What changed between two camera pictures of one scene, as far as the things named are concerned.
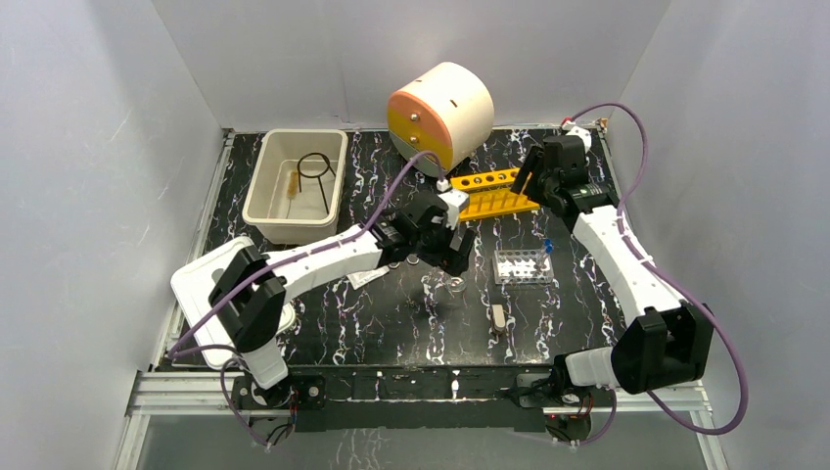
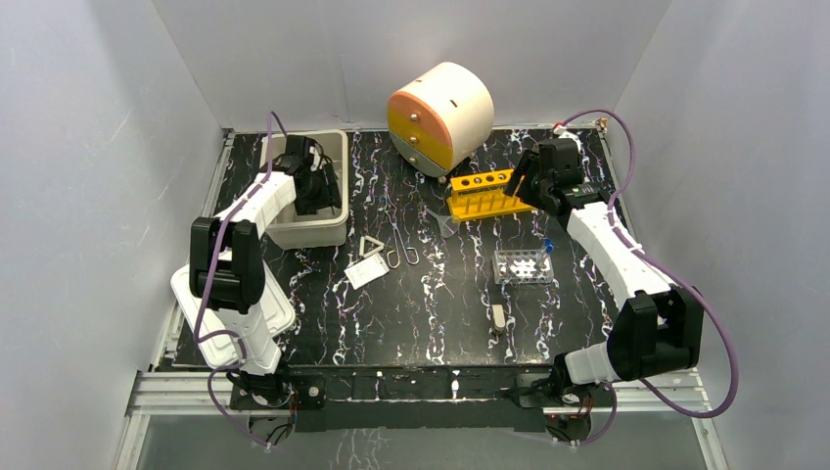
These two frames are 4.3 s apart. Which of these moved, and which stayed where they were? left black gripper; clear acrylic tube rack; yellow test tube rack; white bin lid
Moved: left black gripper
Stayed: yellow test tube rack; clear acrylic tube rack; white bin lid
